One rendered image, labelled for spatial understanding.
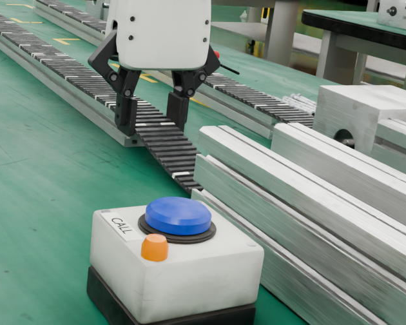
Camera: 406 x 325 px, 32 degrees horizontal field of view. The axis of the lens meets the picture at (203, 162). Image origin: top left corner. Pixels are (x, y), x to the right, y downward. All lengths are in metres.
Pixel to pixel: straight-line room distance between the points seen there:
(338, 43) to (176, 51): 1.82
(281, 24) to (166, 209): 3.20
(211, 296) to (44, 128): 0.44
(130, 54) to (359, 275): 0.36
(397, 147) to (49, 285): 0.35
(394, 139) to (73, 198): 0.29
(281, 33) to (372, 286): 3.23
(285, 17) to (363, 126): 2.94
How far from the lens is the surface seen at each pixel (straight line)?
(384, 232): 0.41
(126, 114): 0.73
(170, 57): 0.72
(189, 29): 0.72
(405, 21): 2.36
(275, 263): 0.49
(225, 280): 0.42
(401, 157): 0.66
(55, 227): 0.57
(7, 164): 0.70
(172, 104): 0.76
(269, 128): 0.87
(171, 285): 0.40
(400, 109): 0.69
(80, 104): 0.88
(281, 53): 3.65
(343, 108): 0.71
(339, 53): 2.55
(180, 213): 0.42
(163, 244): 0.39
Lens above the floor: 1.01
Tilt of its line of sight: 18 degrees down
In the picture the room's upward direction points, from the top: 7 degrees clockwise
